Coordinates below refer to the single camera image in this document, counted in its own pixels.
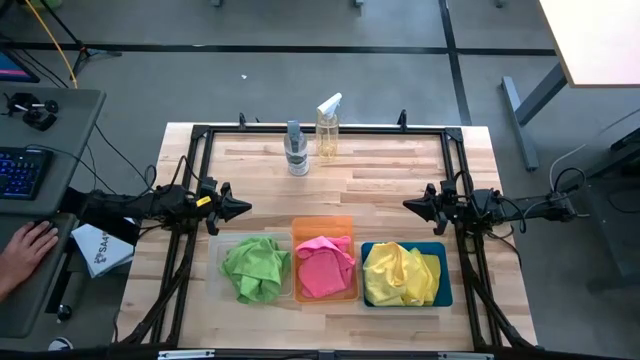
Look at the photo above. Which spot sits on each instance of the green microfiber towel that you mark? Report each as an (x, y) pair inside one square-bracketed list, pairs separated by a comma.
[(255, 290), (255, 257)]

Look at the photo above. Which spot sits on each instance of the monitor screen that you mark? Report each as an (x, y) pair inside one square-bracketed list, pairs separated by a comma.
[(12, 67)]

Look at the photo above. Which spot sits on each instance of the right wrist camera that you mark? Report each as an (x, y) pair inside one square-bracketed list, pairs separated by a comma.
[(448, 188)]

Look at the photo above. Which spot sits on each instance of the small grey desk top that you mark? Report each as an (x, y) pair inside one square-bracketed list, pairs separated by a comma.
[(30, 310)]

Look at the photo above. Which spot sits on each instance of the blue backlit keyboard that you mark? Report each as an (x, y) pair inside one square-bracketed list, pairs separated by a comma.
[(22, 172)]

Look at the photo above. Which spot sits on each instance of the black aluminium table frame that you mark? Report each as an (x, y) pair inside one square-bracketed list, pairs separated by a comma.
[(452, 150)]

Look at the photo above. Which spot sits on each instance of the grey table leg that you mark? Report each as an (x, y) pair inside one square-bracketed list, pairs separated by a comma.
[(522, 125)]

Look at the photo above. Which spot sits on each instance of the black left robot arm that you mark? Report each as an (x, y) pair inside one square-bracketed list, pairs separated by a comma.
[(125, 205)]

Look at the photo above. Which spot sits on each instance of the large grey desk top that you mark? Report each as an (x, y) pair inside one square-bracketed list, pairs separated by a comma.
[(65, 135)]

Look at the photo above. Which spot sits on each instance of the clear translucent plastic basket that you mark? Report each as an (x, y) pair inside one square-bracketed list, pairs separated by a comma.
[(215, 285)]

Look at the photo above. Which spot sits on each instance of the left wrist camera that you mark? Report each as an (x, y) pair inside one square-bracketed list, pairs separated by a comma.
[(208, 187)]

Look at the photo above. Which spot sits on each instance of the white table top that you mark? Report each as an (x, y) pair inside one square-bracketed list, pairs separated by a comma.
[(595, 40)]

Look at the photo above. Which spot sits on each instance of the pink microfiber towel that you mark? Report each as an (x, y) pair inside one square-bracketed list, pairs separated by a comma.
[(340, 250), (320, 275)]

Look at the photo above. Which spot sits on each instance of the black tripod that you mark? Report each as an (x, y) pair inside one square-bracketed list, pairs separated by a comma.
[(82, 52)]

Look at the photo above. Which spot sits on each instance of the grey-capped labelled spray bottle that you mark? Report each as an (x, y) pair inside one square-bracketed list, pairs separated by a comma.
[(297, 150)]

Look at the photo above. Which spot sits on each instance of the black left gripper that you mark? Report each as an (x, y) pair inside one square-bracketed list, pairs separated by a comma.
[(216, 207)]

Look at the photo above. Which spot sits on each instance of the black clamp mount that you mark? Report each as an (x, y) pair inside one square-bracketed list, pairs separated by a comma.
[(37, 117)]

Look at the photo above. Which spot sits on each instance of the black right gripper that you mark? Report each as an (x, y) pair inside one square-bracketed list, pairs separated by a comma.
[(462, 207)]

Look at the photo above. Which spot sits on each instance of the black round knob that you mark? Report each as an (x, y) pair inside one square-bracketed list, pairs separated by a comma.
[(64, 312)]

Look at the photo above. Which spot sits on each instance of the person's hand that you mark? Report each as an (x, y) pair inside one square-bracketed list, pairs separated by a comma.
[(25, 252)]

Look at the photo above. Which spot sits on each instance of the teal plastic basket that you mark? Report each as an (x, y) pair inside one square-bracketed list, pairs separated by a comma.
[(445, 295)]

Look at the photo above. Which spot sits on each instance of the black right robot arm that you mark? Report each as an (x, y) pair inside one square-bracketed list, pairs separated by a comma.
[(530, 207)]

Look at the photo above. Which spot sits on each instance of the yellow sticker tag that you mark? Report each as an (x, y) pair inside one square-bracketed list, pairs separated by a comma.
[(203, 201)]

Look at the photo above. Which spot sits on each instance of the yellow microfiber towel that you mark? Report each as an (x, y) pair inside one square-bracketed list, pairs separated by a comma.
[(432, 275), (390, 275)]

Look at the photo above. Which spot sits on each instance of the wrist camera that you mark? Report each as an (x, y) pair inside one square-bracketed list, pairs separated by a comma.
[(208, 187), (448, 188)]

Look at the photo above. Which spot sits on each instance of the orange translucent plastic basket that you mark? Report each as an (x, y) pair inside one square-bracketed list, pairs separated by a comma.
[(322, 227)]

